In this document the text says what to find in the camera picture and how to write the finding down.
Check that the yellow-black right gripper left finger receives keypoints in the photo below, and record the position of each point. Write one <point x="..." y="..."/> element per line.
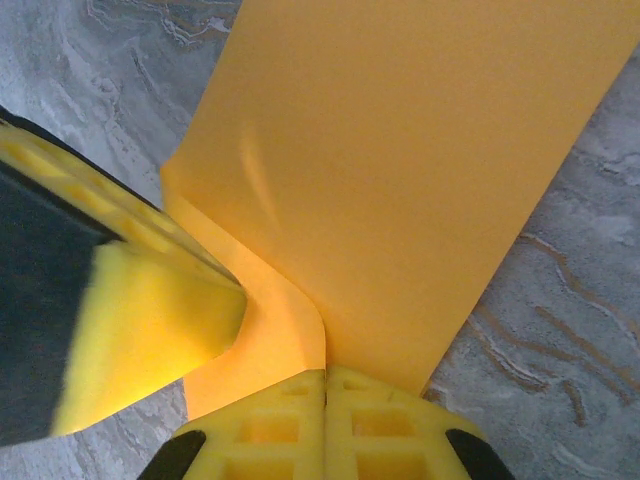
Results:
<point x="260" y="440"/>

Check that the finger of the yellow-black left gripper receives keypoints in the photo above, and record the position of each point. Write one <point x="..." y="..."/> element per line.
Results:
<point x="150" y="325"/>

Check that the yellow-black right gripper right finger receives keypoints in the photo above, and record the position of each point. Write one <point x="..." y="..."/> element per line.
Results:
<point x="395" y="440"/>

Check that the orange paper sheet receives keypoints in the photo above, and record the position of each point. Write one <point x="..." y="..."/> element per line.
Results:
<point x="390" y="175"/>

